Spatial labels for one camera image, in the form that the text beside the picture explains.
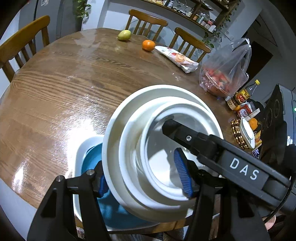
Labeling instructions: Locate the patterned rectangular plate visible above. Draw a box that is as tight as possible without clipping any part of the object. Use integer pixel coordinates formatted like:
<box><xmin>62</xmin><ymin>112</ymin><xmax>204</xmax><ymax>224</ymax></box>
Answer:
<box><xmin>73</xmin><ymin>136</ymin><xmax>194</xmax><ymax>232</ymax></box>

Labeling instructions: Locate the orange tangerine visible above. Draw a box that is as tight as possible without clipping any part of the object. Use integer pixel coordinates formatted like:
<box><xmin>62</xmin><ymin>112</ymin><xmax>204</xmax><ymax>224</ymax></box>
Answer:
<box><xmin>142</xmin><ymin>40</ymin><xmax>156</xmax><ymax>52</ymax></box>

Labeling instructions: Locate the wooden chair at left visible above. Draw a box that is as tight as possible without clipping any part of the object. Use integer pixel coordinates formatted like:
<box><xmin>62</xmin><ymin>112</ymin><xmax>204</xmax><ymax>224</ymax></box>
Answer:
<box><xmin>1</xmin><ymin>16</ymin><xmax>50</xmax><ymax>81</ymax></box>

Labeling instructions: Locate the white ceramic ramekin pot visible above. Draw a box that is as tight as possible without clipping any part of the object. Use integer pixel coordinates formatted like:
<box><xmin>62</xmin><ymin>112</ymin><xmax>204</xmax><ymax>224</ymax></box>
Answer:
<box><xmin>137</xmin><ymin>103</ymin><xmax>223</xmax><ymax>201</ymax></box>

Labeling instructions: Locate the wooden chair back right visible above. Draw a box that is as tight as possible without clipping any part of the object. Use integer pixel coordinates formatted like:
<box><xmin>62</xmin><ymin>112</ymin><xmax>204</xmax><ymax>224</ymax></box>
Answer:
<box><xmin>169</xmin><ymin>27</ymin><xmax>211</xmax><ymax>63</ymax></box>

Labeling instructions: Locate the plastic bag of strawberries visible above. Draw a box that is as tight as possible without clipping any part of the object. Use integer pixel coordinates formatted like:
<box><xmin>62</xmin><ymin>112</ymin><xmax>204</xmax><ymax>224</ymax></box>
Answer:
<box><xmin>199</xmin><ymin>38</ymin><xmax>252</xmax><ymax>97</ymax></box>

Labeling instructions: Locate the brown sauce jar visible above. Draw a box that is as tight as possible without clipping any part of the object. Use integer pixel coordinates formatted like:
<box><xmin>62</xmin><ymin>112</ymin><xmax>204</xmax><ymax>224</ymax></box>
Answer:
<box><xmin>225</xmin><ymin>96</ymin><xmax>238</xmax><ymax>110</ymax></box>

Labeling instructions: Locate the smartphone with lit screen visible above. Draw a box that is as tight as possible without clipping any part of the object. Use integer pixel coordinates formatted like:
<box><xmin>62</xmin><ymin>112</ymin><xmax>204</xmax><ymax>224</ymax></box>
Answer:
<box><xmin>251</xmin><ymin>148</ymin><xmax>260</xmax><ymax>159</ymax></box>

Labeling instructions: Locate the grey refrigerator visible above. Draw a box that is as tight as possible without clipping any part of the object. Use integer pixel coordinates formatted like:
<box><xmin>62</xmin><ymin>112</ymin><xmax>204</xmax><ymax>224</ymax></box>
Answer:
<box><xmin>18</xmin><ymin>0</ymin><xmax>82</xmax><ymax>43</ymax></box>

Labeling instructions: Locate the white oval dish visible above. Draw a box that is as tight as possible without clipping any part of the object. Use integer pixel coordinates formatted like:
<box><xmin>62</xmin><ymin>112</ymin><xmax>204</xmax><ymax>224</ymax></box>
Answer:
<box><xmin>239</xmin><ymin>117</ymin><xmax>255</xmax><ymax>149</ymax></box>

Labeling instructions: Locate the wooden bead trivet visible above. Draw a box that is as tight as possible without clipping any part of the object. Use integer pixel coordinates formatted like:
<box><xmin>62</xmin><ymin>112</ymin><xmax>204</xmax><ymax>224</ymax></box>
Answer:
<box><xmin>231</xmin><ymin>119</ymin><xmax>249</xmax><ymax>150</ymax></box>

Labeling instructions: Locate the green hanging plant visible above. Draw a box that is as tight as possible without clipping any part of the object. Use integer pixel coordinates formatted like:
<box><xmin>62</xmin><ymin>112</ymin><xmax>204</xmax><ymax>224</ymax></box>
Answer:
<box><xmin>75</xmin><ymin>0</ymin><xmax>91</xmax><ymax>23</ymax></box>

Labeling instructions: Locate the wooden chair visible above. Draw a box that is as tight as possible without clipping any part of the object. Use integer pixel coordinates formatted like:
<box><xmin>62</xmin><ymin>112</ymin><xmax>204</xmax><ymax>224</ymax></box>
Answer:
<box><xmin>169</xmin><ymin>27</ymin><xmax>211</xmax><ymax>63</ymax></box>
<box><xmin>125</xmin><ymin>9</ymin><xmax>168</xmax><ymax>42</ymax></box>
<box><xmin>1</xmin><ymin>16</ymin><xmax>50</xmax><ymax>81</ymax></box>

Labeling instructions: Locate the yellow cap sauce bottle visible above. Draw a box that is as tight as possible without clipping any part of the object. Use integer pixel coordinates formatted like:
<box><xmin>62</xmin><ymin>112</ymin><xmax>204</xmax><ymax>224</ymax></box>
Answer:
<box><xmin>234</xmin><ymin>79</ymin><xmax>260</xmax><ymax>104</ymax></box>

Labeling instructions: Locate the white ribbed bowl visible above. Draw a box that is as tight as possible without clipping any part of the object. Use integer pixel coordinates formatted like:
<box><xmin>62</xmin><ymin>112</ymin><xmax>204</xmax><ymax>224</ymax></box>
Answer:
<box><xmin>119</xmin><ymin>96</ymin><xmax>223</xmax><ymax>212</ymax></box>

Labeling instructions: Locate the large beige bowl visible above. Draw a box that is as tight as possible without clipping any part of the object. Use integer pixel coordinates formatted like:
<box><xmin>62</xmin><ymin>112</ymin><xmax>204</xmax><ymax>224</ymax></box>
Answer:
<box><xmin>102</xmin><ymin>85</ymin><xmax>223</xmax><ymax>223</ymax></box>

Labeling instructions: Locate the orange fruit by dish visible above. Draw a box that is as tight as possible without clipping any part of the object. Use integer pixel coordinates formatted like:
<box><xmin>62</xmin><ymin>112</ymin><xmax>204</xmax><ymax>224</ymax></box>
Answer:
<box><xmin>248</xmin><ymin>118</ymin><xmax>258</xmax><ymax>131</ymax></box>

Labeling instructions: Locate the blue square plate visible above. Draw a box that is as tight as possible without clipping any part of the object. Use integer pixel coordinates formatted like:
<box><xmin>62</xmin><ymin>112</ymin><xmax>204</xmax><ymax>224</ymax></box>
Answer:
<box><xmin>81</xmin><ymin>144</ymin><xmax>151</xmax><ymax>230</ymax></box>

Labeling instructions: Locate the white snack package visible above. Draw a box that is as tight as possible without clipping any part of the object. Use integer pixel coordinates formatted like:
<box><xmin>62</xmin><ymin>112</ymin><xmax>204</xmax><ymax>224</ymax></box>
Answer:
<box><xmin>155</xmin><ymin>46</ymin><xmax>199</xmax><ymax>73</ymax></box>

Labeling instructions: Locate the wooden wall shelf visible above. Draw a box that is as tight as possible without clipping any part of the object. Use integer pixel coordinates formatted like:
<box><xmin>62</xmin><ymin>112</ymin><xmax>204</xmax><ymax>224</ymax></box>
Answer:
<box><xmin>149</xmin><ymin>1</ymin><xmax>241</xmax><ymax>34</ymax></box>

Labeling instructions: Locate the wooden chair back left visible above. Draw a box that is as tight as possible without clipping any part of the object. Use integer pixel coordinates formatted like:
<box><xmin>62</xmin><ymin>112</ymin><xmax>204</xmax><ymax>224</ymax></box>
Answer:
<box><xmin>125</xmin><ymin>9</ymin><xmax>168</xmax><ymax>42</ymax></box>

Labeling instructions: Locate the red snack packet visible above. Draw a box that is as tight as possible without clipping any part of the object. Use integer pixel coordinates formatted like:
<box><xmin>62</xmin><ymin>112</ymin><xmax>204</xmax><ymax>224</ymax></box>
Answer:
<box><xmin>236</xmin><ymin>101</ymin><xmax>256</xmax><ymax>119</ymax></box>

